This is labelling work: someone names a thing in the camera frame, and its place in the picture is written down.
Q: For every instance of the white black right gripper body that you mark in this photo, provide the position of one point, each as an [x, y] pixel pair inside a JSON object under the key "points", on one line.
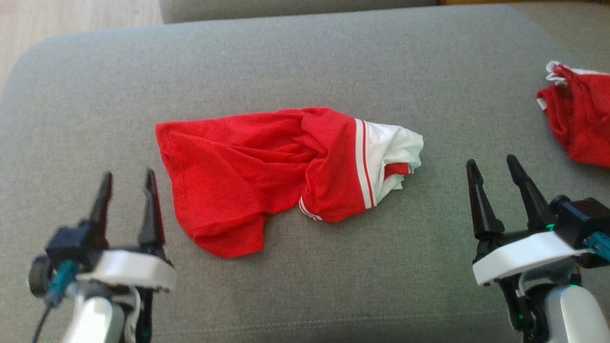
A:
{"points": [[519, 257]]}

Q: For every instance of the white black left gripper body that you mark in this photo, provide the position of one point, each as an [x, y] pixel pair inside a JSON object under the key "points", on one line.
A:
{"points": [[128, 269]]}

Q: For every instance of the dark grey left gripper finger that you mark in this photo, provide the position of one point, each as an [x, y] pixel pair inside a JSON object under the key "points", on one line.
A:
{"points": [[152, 219], [101, 214]]}

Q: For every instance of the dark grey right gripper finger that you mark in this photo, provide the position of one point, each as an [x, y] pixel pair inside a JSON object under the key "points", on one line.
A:
{"points": [[481, 209], [533, 207]]}

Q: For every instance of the red and white shirt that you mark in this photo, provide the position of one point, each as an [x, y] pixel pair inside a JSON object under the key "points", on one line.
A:
{"points": [[238, 166]]}

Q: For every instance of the red shorts white trim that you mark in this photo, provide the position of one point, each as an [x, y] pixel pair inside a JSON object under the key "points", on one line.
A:
{"points": [[586, 119]]}

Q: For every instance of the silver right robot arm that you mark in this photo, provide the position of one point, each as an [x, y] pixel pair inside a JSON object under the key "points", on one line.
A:
{"points": [[576, 314]]}

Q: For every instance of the grey sofa seat cushion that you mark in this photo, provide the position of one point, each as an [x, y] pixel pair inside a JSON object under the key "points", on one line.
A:
{"points": [[572, 28], [286, 62]]}

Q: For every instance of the grey sofa back cushion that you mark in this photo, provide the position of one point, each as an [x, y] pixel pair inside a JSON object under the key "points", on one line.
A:
{"points": [[295, 8]]}

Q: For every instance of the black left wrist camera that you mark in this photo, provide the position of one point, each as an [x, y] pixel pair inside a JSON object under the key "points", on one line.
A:
{"points": [[66, 243]]}

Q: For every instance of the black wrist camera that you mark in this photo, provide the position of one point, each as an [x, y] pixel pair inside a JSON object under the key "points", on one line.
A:
{"points": [[66, 243], [581, 214]]}

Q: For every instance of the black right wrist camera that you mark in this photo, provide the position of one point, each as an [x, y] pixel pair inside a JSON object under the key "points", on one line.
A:
{"points": [[581, 214]]}

